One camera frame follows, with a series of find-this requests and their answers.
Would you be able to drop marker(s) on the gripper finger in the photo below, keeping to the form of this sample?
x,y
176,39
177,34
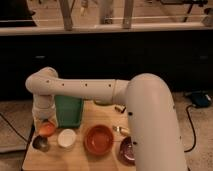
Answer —
x,y
37,125
54,121

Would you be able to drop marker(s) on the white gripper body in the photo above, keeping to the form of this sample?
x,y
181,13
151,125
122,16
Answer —
x,y
43,114

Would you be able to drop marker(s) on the red apple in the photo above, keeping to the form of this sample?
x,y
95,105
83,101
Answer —
x,y
47,129

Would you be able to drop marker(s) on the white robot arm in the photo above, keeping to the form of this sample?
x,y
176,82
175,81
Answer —
x,y
152,118

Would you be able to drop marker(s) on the metal cup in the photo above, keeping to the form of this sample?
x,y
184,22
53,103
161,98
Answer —
x,y
41,143

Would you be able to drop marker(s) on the green plastic tray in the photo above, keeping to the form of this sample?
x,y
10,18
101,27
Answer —
x,y
68,111

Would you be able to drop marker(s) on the small white bowl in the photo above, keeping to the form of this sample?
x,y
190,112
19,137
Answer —
x,y
66,138

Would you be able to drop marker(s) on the orange bowl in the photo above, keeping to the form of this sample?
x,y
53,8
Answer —
x,y
98,140

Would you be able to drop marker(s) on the gold metal object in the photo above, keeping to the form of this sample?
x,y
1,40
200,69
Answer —
x,y
123,131

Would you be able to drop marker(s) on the purple bowl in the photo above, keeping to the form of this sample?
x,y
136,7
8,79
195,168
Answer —
x,y
126,151

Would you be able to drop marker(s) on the blue floor device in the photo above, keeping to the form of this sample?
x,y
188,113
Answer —
x,y
200,99

